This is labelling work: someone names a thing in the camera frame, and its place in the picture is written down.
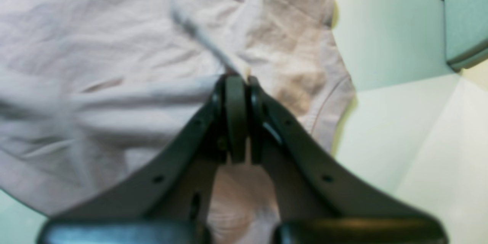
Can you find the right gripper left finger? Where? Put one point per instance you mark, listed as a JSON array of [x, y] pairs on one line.
[[167, 200]]

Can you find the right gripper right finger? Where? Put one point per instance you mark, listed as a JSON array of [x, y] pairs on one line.
[[320, 201]]

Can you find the mauve t-shirt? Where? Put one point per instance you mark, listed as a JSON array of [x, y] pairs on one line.
[[91, 90]]

